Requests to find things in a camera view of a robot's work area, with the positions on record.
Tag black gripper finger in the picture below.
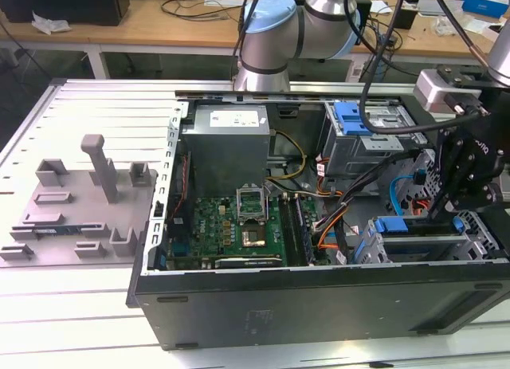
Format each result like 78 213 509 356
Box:
428 128 475 226
436 177 501 226

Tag hard disk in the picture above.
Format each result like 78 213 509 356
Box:
355 215 464 263

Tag grey metal disk bay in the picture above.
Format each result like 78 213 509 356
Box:
353 209 501 265

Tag grey metal drive cage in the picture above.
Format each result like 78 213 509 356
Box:
321 100 426 186

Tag blue plastic drive latch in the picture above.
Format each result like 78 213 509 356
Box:
333 100 379 136

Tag small white box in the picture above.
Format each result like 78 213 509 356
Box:
481 20 509 38

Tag clear plastic bag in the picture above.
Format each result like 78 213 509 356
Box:
433 9 468 37

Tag blue cardboard box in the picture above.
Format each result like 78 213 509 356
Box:
461 0 510 20

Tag small black cube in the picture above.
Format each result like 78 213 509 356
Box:
394 5 418 30

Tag black RAM stick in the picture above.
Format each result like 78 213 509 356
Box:
293 194 316 266

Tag grey flat case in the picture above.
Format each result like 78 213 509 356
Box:
416 0 465 18

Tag black PC case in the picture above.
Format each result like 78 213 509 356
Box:
126 84 510 352

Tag metal socket cover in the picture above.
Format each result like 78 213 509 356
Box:
237 183 267 226

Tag CPU socket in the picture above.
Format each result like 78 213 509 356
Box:
240 225 267 249

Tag black graphics card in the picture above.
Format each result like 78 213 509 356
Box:
214 256 284 269

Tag grey power supply unit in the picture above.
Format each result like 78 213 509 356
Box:
181 104 273 198

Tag green motherboard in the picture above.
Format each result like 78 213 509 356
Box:
167 185 332 269

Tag wooden workbench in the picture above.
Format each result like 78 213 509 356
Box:
0 0 510 81

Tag grey parts rack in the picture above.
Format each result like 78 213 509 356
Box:
0 133 159 269

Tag large black box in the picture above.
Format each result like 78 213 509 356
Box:
0 0 131 27

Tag crumpled white plastic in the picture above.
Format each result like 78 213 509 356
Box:
30 10 72 36

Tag blue wire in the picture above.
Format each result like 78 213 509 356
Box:
389 174 418 215

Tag black cable bundle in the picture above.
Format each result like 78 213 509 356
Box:
336 151 419 265

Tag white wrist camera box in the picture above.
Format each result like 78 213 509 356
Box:
412 64 489 117

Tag thick black camera cable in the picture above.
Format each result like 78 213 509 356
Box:
357 0 489 135

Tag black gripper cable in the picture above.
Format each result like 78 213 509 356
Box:
431 0 495 70

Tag yellow wires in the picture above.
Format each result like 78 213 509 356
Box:
265 130 308 183

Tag orange wires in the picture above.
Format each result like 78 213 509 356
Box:
313 203 350 251

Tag thin black cable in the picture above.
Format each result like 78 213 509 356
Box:
233 0 264 69

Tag thin red wire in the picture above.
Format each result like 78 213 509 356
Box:
169 152 191 226

